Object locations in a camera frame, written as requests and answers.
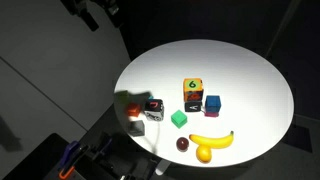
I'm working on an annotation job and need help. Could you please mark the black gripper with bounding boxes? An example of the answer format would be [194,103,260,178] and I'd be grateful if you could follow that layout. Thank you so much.
[61,0,125,33]

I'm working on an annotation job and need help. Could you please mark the orange building block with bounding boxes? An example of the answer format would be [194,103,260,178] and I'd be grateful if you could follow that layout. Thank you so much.
[125,102,142,118]

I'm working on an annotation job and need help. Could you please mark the orange fabric dice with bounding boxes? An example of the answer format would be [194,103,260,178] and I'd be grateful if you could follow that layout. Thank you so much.
[182,77,205,103]

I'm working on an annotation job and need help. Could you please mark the grey building block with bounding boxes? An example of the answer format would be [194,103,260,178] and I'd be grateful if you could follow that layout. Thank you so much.
[128,119,147,138]

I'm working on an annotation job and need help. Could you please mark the teal green building block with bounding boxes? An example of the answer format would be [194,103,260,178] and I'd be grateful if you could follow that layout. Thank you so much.
[170,109,188,129]

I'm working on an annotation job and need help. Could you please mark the small red black block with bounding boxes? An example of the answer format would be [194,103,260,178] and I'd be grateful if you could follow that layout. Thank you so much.
[184,101,203,113]

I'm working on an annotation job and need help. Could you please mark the blue building block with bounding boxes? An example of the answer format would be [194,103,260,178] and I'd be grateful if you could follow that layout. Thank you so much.
[204,95,222,114]

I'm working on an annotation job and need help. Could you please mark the black fabric cube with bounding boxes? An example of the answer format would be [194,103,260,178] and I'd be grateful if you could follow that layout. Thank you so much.
[144,98,165,122]

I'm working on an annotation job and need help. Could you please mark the purple clamp with orange tip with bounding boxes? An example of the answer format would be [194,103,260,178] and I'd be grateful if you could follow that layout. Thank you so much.
[58,140,82,180]

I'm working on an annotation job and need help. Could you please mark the dark red plum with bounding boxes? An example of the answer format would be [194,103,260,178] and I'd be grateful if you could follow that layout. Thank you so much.
[176,136,190,153]

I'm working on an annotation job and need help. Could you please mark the white table leg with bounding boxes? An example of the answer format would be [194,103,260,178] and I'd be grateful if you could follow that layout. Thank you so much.
[154,159,171,177]

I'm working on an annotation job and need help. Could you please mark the yellow banana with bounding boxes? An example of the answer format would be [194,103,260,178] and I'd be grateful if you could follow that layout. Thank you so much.
[188,130,235,150]

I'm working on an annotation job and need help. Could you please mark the yellow lemon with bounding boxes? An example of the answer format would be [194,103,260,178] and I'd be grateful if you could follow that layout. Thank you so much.
[195,145,213,164]

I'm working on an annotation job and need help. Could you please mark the black handled clamp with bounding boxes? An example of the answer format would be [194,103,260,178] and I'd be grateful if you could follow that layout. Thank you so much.
[93,132,115,160]

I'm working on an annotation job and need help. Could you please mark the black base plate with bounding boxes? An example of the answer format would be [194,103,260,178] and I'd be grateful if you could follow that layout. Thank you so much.
[3,132,101,180]

